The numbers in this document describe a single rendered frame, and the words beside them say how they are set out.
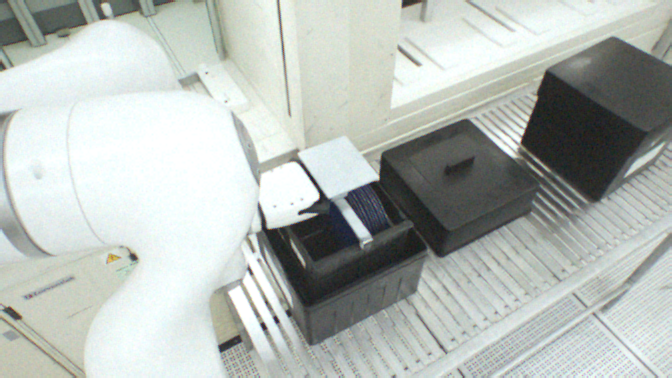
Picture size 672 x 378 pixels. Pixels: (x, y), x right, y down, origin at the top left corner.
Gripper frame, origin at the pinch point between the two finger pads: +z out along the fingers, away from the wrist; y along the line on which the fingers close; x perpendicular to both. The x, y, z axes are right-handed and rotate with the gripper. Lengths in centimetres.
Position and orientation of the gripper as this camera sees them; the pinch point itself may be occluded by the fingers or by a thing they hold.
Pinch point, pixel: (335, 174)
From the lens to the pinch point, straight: 83.9
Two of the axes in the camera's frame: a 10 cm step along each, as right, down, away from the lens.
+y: 4.8, 6.7, -5.7
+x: 0.0, -6.5, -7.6
